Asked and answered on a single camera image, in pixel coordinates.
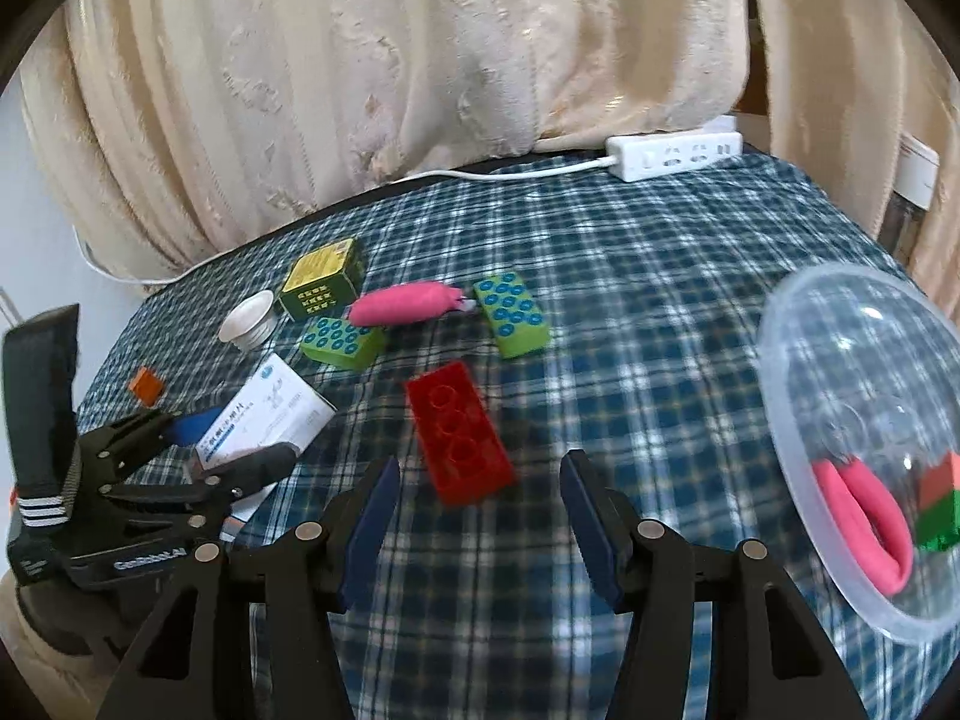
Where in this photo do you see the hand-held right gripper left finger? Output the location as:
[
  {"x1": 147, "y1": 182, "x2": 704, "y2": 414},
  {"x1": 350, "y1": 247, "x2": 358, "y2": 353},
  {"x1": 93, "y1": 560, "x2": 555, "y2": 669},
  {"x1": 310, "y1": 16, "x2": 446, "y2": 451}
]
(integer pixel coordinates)
[{"x1": 97, "y1": 456, "x2": 401, "y2": 720}]

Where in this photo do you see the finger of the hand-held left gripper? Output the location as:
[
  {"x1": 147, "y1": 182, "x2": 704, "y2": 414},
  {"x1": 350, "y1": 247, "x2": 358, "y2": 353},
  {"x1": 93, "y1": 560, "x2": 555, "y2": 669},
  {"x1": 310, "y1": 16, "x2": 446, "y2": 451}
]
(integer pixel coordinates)
[
  {"x1": 105, "y1": 441, "x2": 298, "y2": 523},
  {"x1": 79, "y1": 408, "x2": 227, "y2": 478}
]

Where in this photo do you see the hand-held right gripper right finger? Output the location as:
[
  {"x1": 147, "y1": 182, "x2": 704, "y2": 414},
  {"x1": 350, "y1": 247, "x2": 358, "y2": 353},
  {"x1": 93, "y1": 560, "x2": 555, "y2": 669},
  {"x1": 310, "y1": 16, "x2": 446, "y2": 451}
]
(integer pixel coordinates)
[{"x1": 561, "y1": 450, "x2": 871, "y2": 720}]

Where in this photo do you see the white medicine box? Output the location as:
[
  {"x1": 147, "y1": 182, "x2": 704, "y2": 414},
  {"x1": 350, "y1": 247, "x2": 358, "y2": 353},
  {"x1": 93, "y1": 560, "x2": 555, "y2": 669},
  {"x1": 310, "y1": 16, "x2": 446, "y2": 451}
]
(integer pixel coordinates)
[{"x1": 193, "y1": 352, "x2": 336, "y2": 541}]

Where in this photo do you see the small white cup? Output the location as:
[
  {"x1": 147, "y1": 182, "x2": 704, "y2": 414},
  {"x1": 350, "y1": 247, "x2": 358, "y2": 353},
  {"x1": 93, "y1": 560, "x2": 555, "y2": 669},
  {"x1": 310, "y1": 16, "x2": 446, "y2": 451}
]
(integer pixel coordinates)
[{"x1": 219, "y1": 290, "x2": 277, "y2": 352}]

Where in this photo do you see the red building block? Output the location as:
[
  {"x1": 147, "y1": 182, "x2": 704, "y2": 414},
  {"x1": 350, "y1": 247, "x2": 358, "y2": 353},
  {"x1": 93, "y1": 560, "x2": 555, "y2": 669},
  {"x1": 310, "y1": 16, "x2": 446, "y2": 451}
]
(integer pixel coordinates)
[{"x1": 405, "y1": 361, "x2": 516, "y2": 507}]

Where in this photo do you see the green block with blue dots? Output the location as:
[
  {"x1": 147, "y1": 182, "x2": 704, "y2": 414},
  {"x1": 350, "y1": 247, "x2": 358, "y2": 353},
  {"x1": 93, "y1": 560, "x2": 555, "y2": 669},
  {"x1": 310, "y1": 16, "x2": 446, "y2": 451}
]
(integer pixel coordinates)
[
  {"x1": 472, "y1": 270, "x2": 552, "y2": 359},
  {"x1": 300, "y1": 313, "x2": 387, "y2": 372}
]

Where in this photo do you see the clear plastic bowl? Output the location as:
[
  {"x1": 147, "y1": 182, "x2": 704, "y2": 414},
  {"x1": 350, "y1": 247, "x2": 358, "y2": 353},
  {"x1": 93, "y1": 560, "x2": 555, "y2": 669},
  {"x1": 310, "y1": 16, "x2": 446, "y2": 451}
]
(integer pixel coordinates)
[{"x1": 757, "y1": 264, "x2": 960, "y2": 642}]

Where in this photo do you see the yellow black small box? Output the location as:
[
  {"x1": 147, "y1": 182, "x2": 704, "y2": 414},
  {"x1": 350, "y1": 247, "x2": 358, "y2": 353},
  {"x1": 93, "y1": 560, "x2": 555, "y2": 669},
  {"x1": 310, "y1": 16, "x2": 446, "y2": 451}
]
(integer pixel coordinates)
[{"x1": 279, "y1": 238, "x2": 366, "y2": 323}]

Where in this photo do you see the blue plaid tablecloth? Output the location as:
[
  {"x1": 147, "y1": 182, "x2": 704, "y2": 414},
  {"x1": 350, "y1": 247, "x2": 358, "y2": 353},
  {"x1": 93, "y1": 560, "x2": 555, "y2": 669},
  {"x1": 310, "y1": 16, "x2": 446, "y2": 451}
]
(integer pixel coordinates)
[{"x1": 75, "y1": 154, "x2": 960, "y2": 720}]

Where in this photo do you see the pink folded band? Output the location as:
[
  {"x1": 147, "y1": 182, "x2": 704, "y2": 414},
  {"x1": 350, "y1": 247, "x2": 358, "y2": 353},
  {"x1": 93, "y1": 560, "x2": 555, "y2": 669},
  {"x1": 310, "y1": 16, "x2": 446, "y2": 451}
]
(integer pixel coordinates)
[{"x1": 814, "y1": 460, "x2": 916, "y2": 597}]

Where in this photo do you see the red and green block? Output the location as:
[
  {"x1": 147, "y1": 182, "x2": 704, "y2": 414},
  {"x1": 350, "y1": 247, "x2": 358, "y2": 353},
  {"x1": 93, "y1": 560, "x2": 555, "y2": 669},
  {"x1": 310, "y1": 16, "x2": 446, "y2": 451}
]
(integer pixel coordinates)
[{"x1": 915, "y1": 452, "x2": 960, "y2": 552}]

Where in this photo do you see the white power strip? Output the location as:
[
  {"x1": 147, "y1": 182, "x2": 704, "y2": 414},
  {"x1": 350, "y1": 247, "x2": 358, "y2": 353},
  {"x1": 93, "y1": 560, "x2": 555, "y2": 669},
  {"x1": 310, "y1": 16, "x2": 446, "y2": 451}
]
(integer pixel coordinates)
[{"x1": 606, "y1": 131, "x2": 743, "y2": 182}]

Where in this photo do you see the wide cream curtain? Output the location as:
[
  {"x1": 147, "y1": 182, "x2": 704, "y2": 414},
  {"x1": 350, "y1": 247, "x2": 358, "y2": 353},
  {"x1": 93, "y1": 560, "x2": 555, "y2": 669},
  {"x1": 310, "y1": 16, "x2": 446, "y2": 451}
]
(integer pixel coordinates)
[{"x1": 19, "y1": 0, "x2": 755, "y2": 297}]

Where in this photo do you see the white tower heater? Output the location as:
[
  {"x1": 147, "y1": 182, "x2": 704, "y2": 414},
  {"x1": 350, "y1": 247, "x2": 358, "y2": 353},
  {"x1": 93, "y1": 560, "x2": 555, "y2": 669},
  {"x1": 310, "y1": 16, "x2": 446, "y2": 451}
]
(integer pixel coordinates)
[{"x1": 885, "y1": 131, "x2": 942, "y2": 271}]

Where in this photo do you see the narrow cream curtain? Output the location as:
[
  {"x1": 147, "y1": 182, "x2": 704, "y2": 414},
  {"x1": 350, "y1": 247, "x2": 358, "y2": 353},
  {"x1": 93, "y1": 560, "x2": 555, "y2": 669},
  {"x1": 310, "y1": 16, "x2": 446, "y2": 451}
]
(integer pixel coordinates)
[{"x1": 739, "y1": 0, "x2": 960, "y2": 293}]

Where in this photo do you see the white power cable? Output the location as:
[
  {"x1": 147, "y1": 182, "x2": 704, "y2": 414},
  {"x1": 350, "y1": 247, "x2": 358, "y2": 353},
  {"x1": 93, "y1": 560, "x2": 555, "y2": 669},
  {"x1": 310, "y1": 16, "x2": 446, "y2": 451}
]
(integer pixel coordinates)
[{"x1": 75, "y1": 154, "x2": 623, "y2": 290}]

